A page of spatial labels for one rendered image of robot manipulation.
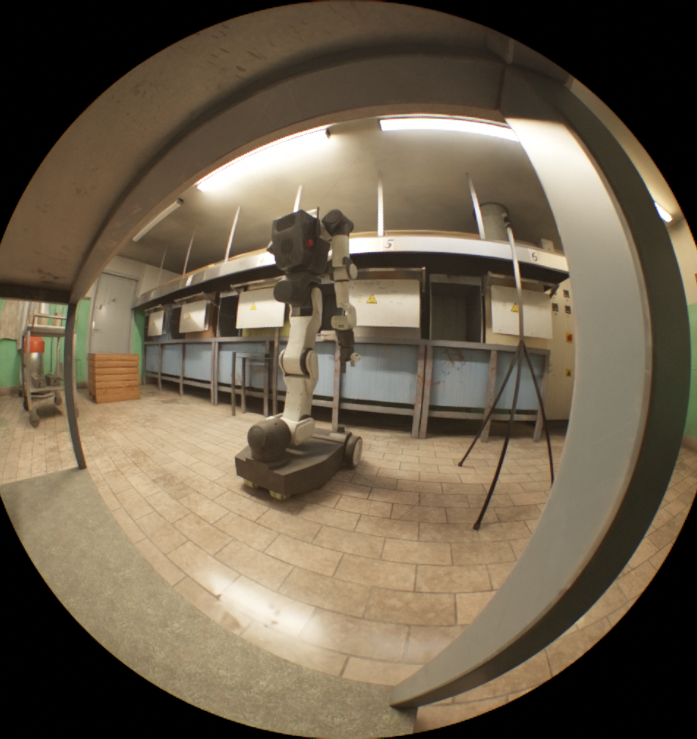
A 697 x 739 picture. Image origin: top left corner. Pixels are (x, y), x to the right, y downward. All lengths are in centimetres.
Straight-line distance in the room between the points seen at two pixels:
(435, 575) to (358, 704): 54
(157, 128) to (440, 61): 22
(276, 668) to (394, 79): 59
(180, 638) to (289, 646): 29
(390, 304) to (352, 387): 80
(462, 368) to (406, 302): 73
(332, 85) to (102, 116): 21
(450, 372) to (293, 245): 155
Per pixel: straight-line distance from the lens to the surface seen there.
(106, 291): 522
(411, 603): 76
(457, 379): 203
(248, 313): 246
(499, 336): 208
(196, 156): 23
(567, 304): 325
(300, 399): 117
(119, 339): 521
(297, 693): 43
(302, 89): 17
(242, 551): 88
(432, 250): 183
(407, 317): 183
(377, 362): 201
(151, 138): 29
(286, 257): 121
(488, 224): 279
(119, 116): 28
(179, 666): 47
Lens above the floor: 65
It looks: 2 degrees down
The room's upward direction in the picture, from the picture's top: 3 degrees clockwise
